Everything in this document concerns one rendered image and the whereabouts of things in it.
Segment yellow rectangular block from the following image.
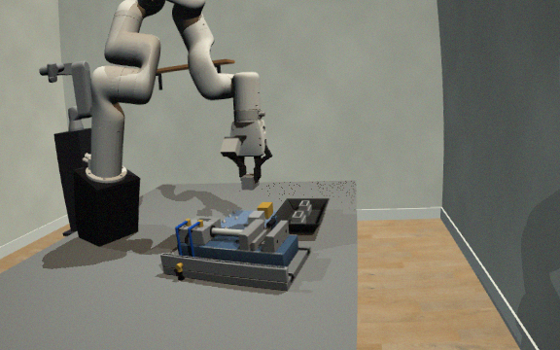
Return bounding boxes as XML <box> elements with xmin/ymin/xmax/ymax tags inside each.
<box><xmin>258</xmin><ymin>202</ymin><xmax>273</xmax><ymax>219</ymax></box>

